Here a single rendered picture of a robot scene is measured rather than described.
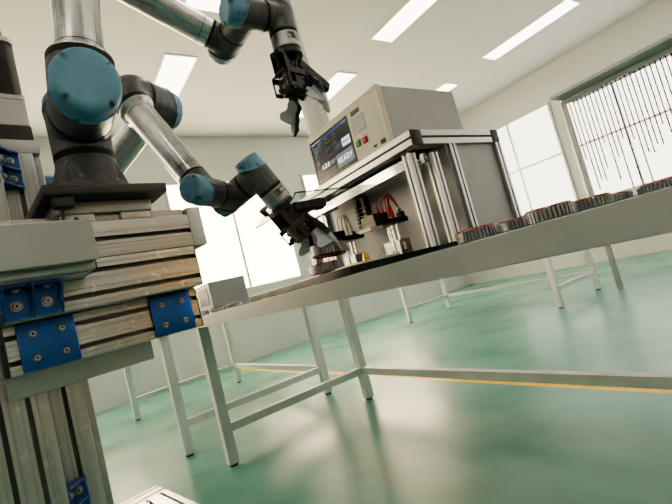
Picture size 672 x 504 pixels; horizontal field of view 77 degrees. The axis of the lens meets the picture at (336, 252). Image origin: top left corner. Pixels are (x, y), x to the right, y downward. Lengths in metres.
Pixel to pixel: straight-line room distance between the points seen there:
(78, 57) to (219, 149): 5.82
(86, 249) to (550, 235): 0.72
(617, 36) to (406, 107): 6.54
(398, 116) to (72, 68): 0.93
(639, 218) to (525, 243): 0.15
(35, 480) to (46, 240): 0.51
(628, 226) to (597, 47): 7.40
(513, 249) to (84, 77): 0.78
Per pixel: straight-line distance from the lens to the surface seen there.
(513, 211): 1.58
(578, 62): 8.05
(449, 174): 1.39
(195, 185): 1.08
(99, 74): 0.93
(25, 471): 1.10
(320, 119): 2.94
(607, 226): 0.63
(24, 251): 0.79
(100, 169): 0.99
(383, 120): 1.41
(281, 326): 6.41
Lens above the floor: 0.74
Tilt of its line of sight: 4 degrees up
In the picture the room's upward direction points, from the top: 15 degrees counter-clockwise
